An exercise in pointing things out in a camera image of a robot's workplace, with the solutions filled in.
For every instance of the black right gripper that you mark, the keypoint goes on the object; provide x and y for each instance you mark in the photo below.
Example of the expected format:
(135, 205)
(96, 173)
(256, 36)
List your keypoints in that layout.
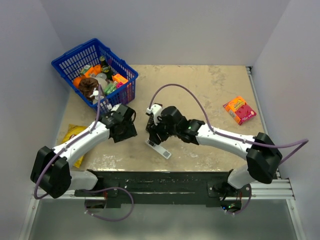
(155, 130)

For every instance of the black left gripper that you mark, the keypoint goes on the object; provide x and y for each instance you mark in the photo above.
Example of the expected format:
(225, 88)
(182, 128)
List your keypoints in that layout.
(131, 132)

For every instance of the white air conditioner remote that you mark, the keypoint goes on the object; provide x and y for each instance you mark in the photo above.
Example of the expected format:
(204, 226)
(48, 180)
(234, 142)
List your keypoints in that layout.
(159, 149)

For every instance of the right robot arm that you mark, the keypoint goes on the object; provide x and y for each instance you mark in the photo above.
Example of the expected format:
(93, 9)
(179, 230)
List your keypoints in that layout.
(261, 155)

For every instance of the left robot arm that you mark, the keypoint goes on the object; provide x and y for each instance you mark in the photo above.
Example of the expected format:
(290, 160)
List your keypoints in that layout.
(52, 172)

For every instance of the black TV remote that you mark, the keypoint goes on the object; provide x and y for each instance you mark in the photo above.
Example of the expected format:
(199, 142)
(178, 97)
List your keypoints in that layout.
(150, 123)

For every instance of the green sponge pack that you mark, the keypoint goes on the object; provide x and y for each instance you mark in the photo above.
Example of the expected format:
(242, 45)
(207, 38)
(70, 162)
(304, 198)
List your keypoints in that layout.
(110, 88)

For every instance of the white pump bottle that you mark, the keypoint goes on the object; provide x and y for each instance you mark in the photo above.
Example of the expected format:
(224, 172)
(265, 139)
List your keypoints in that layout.
(96, 96)

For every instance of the orange pink box in basket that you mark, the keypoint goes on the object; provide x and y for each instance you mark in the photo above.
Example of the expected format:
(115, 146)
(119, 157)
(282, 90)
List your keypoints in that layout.
(119, 80)

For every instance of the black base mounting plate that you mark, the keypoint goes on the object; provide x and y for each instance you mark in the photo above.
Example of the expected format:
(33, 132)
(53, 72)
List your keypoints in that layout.
(164, 188)

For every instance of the tin can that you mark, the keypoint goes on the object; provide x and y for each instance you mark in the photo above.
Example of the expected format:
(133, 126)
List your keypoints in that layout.
(102, 76)

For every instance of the brown crumpled bag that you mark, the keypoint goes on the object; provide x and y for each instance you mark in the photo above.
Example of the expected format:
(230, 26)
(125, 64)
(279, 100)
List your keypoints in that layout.
(87, 86)

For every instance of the green glass bottle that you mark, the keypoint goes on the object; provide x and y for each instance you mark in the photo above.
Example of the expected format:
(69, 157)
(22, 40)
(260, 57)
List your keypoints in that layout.
(105, 67)

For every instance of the orange juice carton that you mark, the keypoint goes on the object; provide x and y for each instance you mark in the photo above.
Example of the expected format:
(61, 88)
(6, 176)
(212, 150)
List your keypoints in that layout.
(90, 71)

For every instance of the orange fruit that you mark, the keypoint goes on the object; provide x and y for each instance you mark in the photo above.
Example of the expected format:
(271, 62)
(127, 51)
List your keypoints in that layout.
(77, 81)

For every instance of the pink orange snack box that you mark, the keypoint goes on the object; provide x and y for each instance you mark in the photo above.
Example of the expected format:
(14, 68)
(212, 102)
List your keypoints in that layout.
(239, 110)

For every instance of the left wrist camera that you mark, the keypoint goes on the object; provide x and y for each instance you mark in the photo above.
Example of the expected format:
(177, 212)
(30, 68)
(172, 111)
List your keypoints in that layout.
(114, 108)

